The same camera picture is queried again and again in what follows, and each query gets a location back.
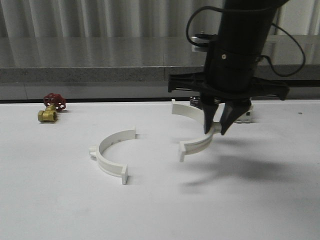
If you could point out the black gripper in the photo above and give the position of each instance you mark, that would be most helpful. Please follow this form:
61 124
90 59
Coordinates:
228 75

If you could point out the white half-ring pipe clamp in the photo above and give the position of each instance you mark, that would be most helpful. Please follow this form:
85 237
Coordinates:
193 146
107 166

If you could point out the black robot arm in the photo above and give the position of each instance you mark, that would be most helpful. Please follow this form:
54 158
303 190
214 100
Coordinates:
245 20

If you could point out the black cylindrical capacitor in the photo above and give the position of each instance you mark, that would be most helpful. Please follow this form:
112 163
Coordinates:
195 101

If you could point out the brass valve red handwheel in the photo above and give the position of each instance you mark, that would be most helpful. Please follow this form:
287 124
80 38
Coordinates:
54 103

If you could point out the grey stone ledge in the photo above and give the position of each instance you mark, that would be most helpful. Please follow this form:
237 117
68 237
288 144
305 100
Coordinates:
55 60

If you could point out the white circuit breaker red switch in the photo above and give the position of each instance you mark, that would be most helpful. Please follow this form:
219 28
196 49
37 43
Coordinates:
247 117

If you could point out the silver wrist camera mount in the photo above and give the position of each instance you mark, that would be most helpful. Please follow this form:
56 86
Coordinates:
202 41

